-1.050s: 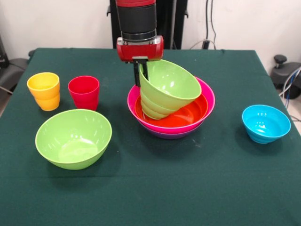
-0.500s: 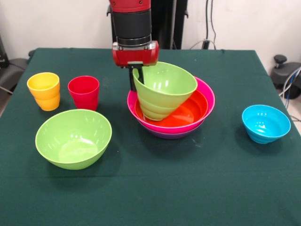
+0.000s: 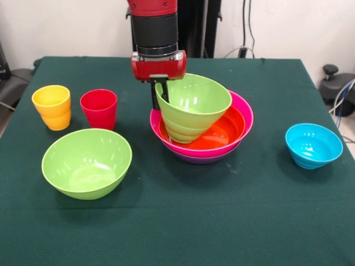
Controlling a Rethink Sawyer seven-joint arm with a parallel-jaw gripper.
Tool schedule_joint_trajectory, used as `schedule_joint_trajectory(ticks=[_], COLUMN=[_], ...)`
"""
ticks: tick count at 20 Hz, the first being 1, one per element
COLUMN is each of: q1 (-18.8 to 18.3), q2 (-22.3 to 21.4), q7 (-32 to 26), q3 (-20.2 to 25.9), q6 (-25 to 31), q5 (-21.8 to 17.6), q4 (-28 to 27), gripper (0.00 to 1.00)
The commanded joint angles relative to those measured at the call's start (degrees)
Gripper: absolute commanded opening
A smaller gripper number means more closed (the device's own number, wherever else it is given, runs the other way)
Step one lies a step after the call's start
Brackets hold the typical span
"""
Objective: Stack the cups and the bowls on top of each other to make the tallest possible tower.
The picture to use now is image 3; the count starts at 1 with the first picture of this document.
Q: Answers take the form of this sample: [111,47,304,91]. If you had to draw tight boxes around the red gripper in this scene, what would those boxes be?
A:
[130,50,187,111]

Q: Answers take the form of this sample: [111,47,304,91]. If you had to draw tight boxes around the medium green bowl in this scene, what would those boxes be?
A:
[154,73,233,132]

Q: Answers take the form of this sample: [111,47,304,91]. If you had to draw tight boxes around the small ribbed green bowl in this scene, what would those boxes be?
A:
[165,119,216,144]

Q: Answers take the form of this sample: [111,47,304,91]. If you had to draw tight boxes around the red cup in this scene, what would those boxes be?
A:
[79,89,118,131]

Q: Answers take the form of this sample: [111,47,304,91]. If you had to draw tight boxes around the orange bowl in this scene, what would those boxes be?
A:
[158,105,246,150]

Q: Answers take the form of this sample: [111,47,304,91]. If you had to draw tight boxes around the purple bowl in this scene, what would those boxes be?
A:
[174,148,240,165]

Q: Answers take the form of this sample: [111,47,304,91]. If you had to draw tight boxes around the pink bowl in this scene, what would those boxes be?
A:
[149,90,255,157]

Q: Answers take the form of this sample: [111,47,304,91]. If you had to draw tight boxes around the large green bowl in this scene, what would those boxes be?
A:
[41,128,133,201]

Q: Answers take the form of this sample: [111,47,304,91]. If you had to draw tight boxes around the yellow cup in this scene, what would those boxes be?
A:
[31,85,72,131]

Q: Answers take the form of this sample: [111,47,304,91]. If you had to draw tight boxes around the dark green tablecloth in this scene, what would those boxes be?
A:
[0,57,355,266]

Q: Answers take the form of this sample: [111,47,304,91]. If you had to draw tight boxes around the black office chair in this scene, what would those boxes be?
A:
[0,41,41,111]

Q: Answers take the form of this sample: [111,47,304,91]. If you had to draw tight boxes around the small blue bowl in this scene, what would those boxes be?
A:
[285,123,344,170]

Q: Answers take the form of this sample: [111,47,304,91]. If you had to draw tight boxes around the black chair with round knob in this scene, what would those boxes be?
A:
[318,64,355,117]

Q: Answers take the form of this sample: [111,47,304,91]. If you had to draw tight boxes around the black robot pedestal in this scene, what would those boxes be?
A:
[126,0,222,59]

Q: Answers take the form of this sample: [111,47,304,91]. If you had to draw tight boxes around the black wall cable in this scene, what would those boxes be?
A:
[242,0,256,58]

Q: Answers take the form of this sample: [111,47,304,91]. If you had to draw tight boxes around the blue and white cable bundle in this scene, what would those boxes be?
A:
[328,79,355,117]

